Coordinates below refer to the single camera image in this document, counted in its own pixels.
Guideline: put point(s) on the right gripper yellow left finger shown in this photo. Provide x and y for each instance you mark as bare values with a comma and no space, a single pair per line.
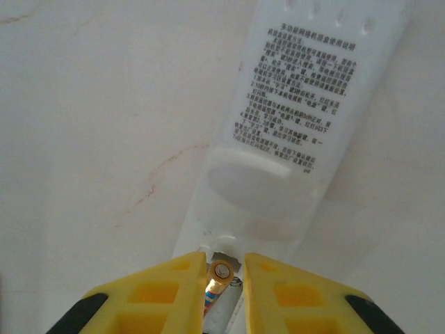
146,299

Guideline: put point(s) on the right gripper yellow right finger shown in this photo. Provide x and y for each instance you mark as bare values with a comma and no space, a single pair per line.
299,302

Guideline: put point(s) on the small AAA battery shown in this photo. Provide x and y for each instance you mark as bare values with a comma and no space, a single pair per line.
220,275

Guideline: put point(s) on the white remote control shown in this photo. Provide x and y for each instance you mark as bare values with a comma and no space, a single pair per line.
278,104

